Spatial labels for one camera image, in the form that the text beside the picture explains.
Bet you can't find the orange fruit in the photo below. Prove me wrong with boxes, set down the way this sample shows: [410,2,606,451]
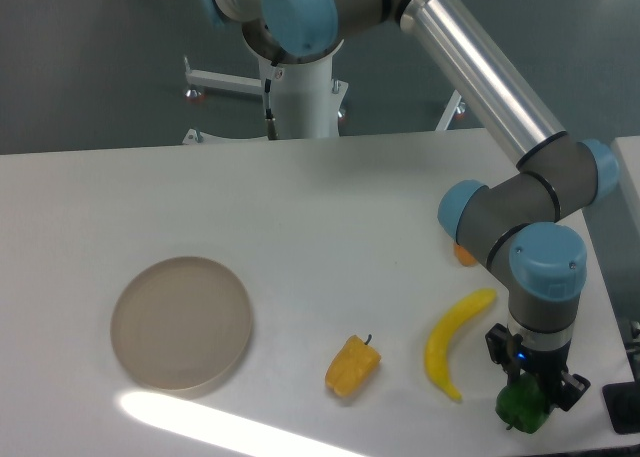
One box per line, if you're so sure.
[453,243,478,267]

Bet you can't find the yellow orange pepper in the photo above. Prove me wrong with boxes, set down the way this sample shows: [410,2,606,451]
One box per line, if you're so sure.
[325,335,382,398]

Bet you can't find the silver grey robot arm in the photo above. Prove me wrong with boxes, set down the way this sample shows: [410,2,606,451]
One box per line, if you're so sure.
[200,0,619,421]

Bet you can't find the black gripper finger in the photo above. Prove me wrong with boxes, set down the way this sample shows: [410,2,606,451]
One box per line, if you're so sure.
[485,324,520,383]
[544,370,591,413]

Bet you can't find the beige round plate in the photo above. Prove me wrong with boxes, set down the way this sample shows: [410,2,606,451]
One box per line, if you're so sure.
[110,256,253,393]

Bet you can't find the yellow banana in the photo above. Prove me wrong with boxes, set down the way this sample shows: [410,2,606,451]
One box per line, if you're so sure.
[423,288,497,403]

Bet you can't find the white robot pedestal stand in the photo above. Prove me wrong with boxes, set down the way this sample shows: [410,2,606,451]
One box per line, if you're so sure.
[180,54,468,145]

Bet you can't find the black cable with connector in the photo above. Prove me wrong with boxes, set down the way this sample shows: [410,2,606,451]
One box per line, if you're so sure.
[262,51,287,141]

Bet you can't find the green pepper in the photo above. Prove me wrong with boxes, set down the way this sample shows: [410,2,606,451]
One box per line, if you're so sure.
[495,373,549,434]

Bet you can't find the black device at right edge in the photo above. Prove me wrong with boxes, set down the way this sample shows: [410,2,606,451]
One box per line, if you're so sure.
[601,319,640,435]

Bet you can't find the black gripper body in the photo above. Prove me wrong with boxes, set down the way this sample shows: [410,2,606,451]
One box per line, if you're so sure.
[504,322,573,383]

